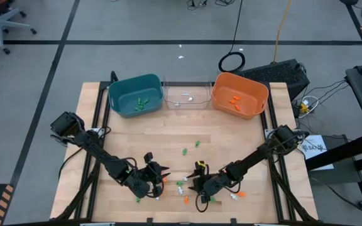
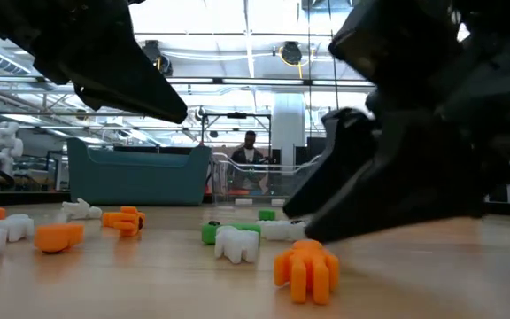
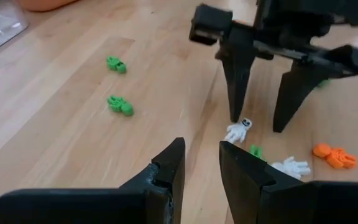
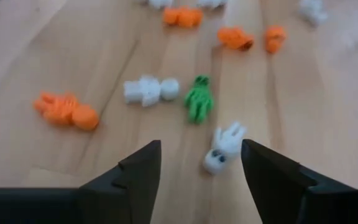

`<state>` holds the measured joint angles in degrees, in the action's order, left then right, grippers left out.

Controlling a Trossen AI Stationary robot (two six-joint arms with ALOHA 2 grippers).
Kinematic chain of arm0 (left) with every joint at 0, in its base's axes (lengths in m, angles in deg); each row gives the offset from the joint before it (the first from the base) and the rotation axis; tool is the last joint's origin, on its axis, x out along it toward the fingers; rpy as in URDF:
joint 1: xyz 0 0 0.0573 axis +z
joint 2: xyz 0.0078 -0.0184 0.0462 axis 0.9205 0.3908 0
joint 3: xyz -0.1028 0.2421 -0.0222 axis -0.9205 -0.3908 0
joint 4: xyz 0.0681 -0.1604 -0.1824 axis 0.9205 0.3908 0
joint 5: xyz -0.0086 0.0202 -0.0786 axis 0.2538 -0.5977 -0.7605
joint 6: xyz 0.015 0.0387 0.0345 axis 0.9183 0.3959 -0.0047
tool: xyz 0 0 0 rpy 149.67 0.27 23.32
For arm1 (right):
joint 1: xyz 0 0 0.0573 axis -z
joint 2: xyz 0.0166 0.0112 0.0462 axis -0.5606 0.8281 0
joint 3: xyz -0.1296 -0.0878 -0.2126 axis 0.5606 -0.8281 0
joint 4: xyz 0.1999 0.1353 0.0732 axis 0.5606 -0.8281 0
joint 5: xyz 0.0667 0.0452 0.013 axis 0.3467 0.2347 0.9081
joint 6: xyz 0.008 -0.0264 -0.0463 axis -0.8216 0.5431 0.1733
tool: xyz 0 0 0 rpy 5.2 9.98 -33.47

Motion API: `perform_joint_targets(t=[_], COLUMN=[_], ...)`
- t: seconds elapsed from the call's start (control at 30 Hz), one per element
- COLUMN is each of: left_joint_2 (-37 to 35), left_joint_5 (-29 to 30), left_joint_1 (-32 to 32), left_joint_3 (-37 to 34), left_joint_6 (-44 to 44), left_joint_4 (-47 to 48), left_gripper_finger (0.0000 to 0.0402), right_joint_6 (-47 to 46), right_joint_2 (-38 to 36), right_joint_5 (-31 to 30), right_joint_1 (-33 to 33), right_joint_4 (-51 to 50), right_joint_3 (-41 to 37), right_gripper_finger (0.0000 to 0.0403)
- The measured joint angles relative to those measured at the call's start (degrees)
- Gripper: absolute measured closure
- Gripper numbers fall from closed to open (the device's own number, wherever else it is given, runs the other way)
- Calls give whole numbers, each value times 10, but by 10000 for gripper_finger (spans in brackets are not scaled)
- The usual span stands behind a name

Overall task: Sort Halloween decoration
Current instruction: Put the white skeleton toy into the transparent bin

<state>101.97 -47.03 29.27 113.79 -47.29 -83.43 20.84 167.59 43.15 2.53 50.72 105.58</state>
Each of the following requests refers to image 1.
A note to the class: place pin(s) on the white printed paper sheet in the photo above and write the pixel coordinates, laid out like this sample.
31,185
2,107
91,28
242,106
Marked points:
317,157

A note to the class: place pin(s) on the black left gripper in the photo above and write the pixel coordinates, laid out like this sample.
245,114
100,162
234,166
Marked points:
154,175

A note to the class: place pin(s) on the black computer tower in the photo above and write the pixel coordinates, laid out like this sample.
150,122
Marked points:
278,73

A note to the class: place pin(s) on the orange plastic bin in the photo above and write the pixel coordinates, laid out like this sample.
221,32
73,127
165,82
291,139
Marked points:
250,91

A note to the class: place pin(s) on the clear plastic bin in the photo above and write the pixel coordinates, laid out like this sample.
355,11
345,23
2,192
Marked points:
171,94

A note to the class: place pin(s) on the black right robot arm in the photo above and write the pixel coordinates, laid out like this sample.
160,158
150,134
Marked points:
253,158

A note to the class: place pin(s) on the black table frame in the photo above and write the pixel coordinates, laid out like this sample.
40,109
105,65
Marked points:
103,84

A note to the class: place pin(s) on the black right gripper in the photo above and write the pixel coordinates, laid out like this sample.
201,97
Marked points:
207,185

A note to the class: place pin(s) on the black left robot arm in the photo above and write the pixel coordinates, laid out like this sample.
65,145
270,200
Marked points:
99,153

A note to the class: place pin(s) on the teal plastic bin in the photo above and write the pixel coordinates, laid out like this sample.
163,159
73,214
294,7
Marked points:
127,91

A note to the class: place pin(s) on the yellow power plug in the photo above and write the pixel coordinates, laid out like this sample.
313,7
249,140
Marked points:
303,107

